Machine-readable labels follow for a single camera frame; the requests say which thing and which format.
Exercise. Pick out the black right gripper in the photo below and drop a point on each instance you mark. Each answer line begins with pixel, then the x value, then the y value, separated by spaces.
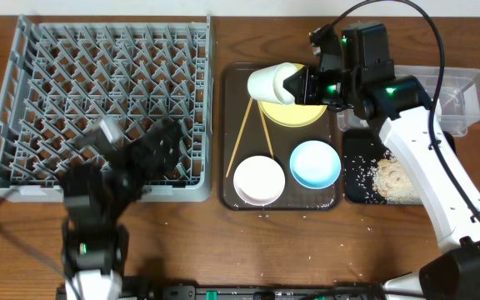
pixel 307 96

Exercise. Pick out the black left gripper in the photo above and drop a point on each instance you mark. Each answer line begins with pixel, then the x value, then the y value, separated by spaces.
pixel 138 152

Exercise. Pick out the pale green cup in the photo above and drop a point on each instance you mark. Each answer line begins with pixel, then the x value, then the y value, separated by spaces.
pixel 266 85

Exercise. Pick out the light blue bowl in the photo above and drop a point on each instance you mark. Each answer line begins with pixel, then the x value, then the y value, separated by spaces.
pixel 315 164

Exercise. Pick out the rice and food scraps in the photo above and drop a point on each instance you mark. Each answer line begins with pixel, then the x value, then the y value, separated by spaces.
pixel 391 182

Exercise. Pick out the white pink bowl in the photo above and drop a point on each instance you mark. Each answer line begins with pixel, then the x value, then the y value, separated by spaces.
pixel 259 180

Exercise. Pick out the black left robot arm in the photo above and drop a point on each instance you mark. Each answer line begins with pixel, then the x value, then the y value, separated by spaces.
pixel 94 244

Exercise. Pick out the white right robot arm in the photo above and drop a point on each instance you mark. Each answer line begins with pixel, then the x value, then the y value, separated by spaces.
pixel 356 72

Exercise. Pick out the black waste tray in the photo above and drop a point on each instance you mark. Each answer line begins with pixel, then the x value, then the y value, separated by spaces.
pixel 361 154

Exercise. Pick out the clear plastic waste bin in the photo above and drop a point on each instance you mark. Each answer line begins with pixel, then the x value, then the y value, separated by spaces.
pixel 459 100

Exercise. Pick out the yellow round plate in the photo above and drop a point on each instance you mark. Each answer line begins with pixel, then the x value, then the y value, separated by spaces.
pixel 293 116

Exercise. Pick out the wooden chopstick right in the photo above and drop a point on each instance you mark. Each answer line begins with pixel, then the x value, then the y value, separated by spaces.
pixel 266 132

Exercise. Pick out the wooden chopstick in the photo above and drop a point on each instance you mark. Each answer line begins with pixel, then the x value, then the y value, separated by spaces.
pixel 266 132
pixel 239 136

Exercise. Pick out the wooden chopstick left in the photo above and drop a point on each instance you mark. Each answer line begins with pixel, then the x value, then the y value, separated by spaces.
pixel 239 136

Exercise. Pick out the dark brown serving tray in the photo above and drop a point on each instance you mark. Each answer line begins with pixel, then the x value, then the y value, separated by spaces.
pixel 244 135

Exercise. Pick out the grey plastic dish rack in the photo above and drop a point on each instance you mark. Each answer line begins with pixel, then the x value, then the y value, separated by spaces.
pixel 62 77

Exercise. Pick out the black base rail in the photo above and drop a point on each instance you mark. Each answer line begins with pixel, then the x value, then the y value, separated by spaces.
pixel 246 293

